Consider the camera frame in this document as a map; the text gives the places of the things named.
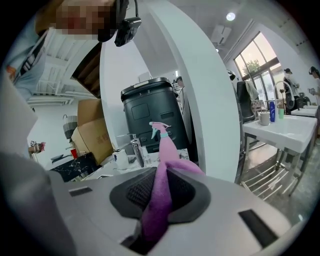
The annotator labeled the grey pleated lampshade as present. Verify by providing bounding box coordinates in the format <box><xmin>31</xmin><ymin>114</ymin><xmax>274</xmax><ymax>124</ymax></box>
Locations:
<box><xmin>62</xmin><ymin>114</ymin><xmax>78</xmax><ymax>140</ymax></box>

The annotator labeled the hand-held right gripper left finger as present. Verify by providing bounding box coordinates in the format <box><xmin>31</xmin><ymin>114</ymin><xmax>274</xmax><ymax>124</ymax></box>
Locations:
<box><xmin>47</xmin><ymin>166</ymin><xmax>158</xmax><ymax>256</ymax></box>

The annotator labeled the gooseneck faucet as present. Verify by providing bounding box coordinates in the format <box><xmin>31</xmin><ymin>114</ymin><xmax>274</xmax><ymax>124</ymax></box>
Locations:
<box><xmin>273</xmin><ymin>81</ymin><xmax>293</xmax><ymax>111</ymax></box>

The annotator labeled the plain white mug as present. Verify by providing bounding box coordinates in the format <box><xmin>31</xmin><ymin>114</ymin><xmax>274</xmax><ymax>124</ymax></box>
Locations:
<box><xmin>258</xmin><ymin>112</ymin><xmax>271</xmax><ymax>126</ymax></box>

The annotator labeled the pink spray bottle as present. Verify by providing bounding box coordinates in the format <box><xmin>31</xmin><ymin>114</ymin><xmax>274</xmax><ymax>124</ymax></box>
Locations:
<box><xmin>149</xmin><ymin>121</ymin><xmax>181</xmax><ymax>163</ymax></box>

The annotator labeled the chrome faucet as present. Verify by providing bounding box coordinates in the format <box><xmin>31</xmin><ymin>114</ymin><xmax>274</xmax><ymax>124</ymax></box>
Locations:
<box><xmin>116</xmin><ymin>133</ymin><xmax>146</xmax><ymax>168</ymax></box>

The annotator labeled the large cardboard box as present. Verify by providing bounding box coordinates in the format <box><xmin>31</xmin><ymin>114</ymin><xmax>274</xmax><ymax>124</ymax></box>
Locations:
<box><xmin>71</xmin><ymin>98</ymin><xmax>115</xmax><ymax>166</ymax></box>

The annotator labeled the window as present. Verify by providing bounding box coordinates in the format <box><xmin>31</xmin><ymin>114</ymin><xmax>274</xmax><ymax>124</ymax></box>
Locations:
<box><xmin>233</xmin><ymin>32</ymin><xmax>283</xmax><ymax>101</ymax></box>

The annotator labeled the purple cloth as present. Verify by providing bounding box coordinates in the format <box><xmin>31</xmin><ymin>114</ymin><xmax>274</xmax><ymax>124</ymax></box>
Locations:
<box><xmin>141</xmin><ymin>159</ymin><xmax>206</xmax><ymax>243</ymax></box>

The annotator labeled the white curved arch partition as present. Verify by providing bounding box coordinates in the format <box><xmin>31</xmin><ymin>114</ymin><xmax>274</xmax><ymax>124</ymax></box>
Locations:
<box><xmin>99</xmin><ymin>0</ymin><xmax>241</xmax><ymax>183</ymax></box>

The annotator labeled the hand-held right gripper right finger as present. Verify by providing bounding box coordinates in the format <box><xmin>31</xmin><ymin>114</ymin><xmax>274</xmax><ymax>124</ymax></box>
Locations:
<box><xmin>149</xmin><ymin>167</ymin><xmax>294</xmax><ymax>256</ymax></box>

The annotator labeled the black head-mounted camera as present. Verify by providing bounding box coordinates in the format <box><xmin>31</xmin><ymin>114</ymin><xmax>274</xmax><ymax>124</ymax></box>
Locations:
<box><xmin>114</xmin><ymin>0</ymin><xmax>143</xmax><ymax>48</ymax></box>

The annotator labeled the black chair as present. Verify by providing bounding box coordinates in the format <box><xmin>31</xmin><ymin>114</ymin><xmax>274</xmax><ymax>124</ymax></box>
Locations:
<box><xmin>236</xmin><ymin>81</ymin><xmax>256</xmax><ymax>123</ymax></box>

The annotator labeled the light blue printed t-shirt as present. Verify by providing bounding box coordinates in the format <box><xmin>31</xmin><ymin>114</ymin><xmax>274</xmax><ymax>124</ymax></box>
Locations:
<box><xmin>6</xmin><ymin>27</ymin><xmax>57</xmax><ymax>97</ymax></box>

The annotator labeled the white air conditioner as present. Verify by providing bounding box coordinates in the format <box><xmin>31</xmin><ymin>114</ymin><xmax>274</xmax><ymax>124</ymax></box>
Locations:
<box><xmin>211</xmin><ymin>24</ymin><xmax>232</xmax><ymax>46</ymax></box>

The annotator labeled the dark green trash bin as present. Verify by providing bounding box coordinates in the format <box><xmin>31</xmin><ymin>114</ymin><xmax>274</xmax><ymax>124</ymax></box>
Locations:
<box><xmin>120</xmin><ymin>77</ymin><xmax>191</xmax><ymax>154</ymax></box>

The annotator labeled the blue bottle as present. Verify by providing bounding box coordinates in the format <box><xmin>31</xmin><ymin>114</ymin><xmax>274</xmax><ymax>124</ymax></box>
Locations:
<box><xmin>269</xmin><ymin>99</ymin><xmax>276</xmax><ymax>123</ymax></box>

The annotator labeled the white mug with blue print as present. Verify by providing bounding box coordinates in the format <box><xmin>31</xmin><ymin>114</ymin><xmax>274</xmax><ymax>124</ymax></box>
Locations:
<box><xmin>113</xmin><ymin>149</ymin><xmax>130</xmax><ymax>171</ymax></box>

